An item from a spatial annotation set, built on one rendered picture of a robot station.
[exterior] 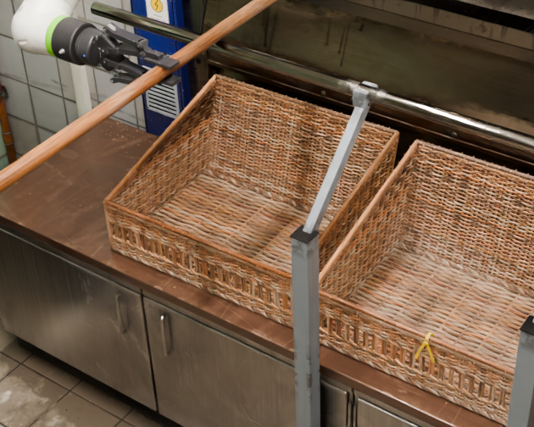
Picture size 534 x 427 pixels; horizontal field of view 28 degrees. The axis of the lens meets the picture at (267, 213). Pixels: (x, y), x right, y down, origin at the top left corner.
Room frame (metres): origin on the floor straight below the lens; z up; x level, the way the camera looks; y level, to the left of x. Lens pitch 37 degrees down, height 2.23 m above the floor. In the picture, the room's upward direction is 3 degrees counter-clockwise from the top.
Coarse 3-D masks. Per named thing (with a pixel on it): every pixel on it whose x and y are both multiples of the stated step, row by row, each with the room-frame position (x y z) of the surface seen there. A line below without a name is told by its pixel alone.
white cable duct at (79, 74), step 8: (72, 16) 2.78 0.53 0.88; (72, 64) 2.80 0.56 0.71; (72, 72) 2.81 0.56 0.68; (80, 72) 2.79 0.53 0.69; (80, 80) 2.79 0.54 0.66; (80, 88) 2.79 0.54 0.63; (88, 88) 2.79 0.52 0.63; (80, 96) 2.80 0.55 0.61; (88, 96) 2.79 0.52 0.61; (80, 104) 2.80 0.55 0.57; (88, 104) 2.78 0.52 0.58; (80, 112) 2.80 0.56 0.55
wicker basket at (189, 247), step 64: (192, 128) 2.35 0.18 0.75; (256, 128) 2.34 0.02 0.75; (320, 128) 2.24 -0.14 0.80; (384, 128) 2.15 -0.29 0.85; (128, 192) 2.14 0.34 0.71; (192, 192) 2.29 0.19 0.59; (256, 192) 2.28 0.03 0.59; (128, 256) 2.04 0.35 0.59; (192, 256) 1.92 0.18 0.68; (256, 256) 2.01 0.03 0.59; (320, 256) 1.85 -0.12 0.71
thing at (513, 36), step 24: (360, 0) 2.23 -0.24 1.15; (384, 0) 2.19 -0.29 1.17; (408, 0) 2.16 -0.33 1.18; (432, 0) 2.15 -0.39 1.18; (456, 0) 2.15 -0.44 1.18; (456, 24) 2.08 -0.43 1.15; (480, 24) 2.05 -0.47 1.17; (504, 24) 2.02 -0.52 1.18; (528, 24) 2.02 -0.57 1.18; (528, 48) 1.98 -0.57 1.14
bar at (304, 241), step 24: (144, 24) 2.13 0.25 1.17; (168, 24) 2.11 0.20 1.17; (216, 48) 2.01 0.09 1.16; (240, 48) 1.98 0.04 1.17; (288, 72) 1.90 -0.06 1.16; (312, 72) 1.87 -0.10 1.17; (360, 96) 1.78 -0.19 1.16; (384, 96) 1.77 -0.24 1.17; (360, 120) 1.77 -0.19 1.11; (432, 120) 1.70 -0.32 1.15; (456, 120) 1.67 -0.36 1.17; (480, 120) 1.66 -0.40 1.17; (528, 144) 1.58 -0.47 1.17; (336, 168) 1.71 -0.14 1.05; (312, 216) 1.65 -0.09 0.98; (312, 240) 1.61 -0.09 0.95; (312, 264) 1.61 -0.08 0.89; (312, 288) 1.61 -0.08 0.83; (312, 312) 1.61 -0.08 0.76; (312, 336) 1.61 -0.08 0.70; (528, 336) 1.33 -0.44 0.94; (312, 360) 1.61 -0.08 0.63; (528, 360) 1.32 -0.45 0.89; (312, 384) 1.61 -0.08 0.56; (528, 384) 1.32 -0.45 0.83; (312, 408) 1.61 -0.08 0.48; (528, 408) 1.31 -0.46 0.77
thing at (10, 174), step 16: (256, 0) 2.13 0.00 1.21; (272, 0) 2.16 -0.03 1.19; (240, 16) 2.07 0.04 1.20; (208, 32) 1.99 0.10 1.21; (224, 32) 2.01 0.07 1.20; (192, 48) 1.94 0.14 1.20; (144, 80) 1.81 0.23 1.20; (160, 80) 1.84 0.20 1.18; (112, 96) 1.76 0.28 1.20; (128, 96) 1.77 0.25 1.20; (96, 112) 1.70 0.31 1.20; (112, 112) 1.72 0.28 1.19; (64, 128) 1.65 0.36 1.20; (80, 128) 1.66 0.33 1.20; (48, 144) 1.60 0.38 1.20; (64, 144) 1.62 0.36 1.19; (16, 160) 1.55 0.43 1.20; (32, 160) 1.56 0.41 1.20; (0, 176) 1.51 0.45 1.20; (16, 176) 1.52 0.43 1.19
